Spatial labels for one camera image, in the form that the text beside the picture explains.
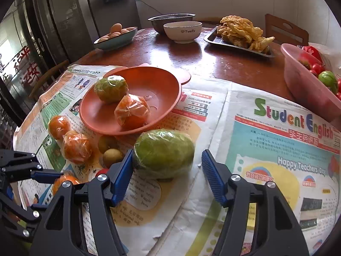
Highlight orange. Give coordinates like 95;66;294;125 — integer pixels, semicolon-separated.
48;115;71;140
62;131;93;165
52;173;80;195
114;94;150;129

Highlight fried dough pile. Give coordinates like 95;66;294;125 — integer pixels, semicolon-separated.
217;15;275;53

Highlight left newspaper sheet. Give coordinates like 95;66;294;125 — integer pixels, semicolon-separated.
13;65;228;255

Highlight white Family bowl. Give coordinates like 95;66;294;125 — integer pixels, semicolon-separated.
163;21;202;44

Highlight stainless steel bowl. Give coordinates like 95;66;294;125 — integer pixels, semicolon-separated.
148;13;196;34

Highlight wooden chair by wall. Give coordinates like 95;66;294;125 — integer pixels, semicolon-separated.
265;13;309;46

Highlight pink plastic basin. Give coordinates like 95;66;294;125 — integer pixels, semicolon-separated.
280;43;340;122

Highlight wooden chair at left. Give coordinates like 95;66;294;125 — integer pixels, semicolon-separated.
28;60;69;99

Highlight orange plastic plate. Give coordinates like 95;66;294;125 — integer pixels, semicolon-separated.
79;66;191;136

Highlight green fruit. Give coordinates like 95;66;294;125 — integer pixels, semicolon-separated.
94;75;129;103
133;129;195;180

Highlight red tomato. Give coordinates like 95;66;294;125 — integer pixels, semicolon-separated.
95;168;109;177

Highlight Student English newspaper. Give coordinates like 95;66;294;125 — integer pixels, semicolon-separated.
150;83;340;255

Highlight dark baking tray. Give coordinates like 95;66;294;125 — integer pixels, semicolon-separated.
204;26;275;58

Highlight green tomato in basin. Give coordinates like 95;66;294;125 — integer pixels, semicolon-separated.
318;71;338;94

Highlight plastic bag with red pack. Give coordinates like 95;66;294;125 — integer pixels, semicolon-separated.
302;43;340;79

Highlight kiwi fruit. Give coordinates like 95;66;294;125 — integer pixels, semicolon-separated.
98;135;118;154
103;148;124;168

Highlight refrigerator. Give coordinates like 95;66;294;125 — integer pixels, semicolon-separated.
26;0;139;67

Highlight teal bowl of eggs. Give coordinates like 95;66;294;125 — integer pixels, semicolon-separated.
94;23;137;51

